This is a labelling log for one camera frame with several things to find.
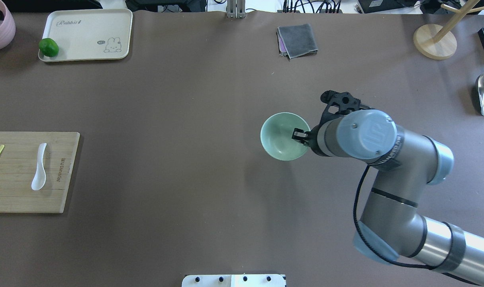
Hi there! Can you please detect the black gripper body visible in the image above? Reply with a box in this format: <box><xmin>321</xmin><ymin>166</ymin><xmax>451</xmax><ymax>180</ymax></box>
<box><xmin>319</xmin><ymin>90</ymin><xmax>372</xmax><ymax>125</ymax></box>

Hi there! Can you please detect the light green bowl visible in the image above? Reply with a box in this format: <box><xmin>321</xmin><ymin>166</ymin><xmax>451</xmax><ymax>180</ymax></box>
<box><xmin>260</xmin><ymin>112</ymin><xmax>311</xmax><ymax>161</ymax></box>

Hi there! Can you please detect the white ceramic spoon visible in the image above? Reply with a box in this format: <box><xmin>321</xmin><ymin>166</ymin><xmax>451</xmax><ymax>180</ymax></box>
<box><xmin>31</xmin><ymin>142</ymin><xmax>47</xmax><ymax>191</ymax></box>

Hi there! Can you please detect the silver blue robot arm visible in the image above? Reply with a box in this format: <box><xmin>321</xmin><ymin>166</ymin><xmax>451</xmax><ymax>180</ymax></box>
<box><xmin>291</xmin><ymin>90</ymin><xmax>484</xmax><ymax>286</ymax></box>

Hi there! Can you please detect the grey folded cloth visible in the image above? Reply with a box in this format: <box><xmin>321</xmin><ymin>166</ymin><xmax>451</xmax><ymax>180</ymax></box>
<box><xmin>276</xmin><ymin>24</ymin><xmax>318</xmax><ymax>59</ymax></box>

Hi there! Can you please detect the wooden mug tree stand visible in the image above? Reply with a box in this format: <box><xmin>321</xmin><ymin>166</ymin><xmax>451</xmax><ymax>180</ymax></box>
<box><xmin>413</xmin><ymin>0</ymin><xmax>484</xmax><ymax>60</ymax></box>

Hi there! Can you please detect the cream rabbit tray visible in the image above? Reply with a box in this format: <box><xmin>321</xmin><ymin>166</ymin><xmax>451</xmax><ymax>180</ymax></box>
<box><xmin>38</xmin><ymin>8</ymin><xmax>133</xmax><ymax>62</ymax></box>

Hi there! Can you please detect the green lime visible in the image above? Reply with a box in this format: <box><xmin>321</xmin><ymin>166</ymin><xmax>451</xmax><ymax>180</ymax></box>
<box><xmin>38</xmin><ymin>38</ymin><xmax>59</xmax><ymax>57</ymax></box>

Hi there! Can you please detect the bamboo cutting board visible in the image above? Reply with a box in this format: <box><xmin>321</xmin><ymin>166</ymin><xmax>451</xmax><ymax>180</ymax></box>
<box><xmin>0</xmin><ymin>132</ymin><xmax>80</xmax><ymax>214</ymax></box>

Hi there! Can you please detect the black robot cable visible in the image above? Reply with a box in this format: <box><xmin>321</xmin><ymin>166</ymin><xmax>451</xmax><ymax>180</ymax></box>
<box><xmin>353</xmin><ymin>164</ymin><xmax>481</xmax><ymax>286</ymax></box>

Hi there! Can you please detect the aluminium frame post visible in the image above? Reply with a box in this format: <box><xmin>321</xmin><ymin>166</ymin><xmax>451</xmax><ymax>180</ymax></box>
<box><xmin>226</xmin><ymin>0</ymin><xmax>247</xmax><ymax>18</ymax></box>

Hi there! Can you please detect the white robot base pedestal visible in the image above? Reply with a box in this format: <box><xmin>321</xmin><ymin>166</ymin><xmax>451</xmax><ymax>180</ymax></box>
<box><xmin>181</xmin><ymin>274</ymin><xmax>287</xmax><ymax>287</ymax></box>

